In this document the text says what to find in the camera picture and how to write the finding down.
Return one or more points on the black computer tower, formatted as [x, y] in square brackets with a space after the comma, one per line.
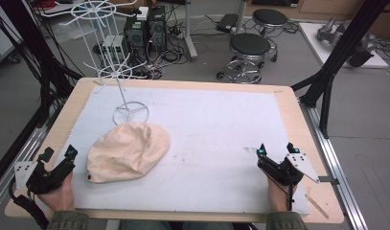
[135, 36]
[157, 28]

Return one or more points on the flat black box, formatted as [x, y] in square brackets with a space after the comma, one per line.
[227, 22]

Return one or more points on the large black round stool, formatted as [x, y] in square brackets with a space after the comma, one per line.
[249, 44]

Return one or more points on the small black round stool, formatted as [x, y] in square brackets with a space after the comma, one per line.
[270, 16]

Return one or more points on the black metal frame post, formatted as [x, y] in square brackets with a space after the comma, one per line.
[339, 54]

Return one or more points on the grey table leg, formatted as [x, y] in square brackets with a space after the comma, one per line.
[190, 35]

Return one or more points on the thin wooden stick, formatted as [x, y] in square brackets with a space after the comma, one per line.
[317, 206]

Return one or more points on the person's left hand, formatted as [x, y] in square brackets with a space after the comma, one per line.
[61, 199]

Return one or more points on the beige cloth hat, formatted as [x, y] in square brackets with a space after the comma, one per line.
[128, 153]

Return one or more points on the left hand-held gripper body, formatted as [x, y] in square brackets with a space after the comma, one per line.
[52, 180]

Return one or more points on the aluminium rail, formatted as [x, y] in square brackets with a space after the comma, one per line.
[13, 169]
[336, 166]

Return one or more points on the person's right hand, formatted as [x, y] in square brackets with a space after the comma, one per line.
[279, 198]

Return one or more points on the small white boxes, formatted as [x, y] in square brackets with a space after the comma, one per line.
[114, 46]

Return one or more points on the white foam mat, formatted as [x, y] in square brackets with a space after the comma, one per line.
[208, 134]

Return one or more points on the grey metal bracket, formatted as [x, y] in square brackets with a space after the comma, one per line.
[329, 180]

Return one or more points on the white floor board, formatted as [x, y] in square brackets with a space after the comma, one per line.
[314, 41]

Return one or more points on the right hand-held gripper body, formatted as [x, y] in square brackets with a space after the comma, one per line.
[283, 172]

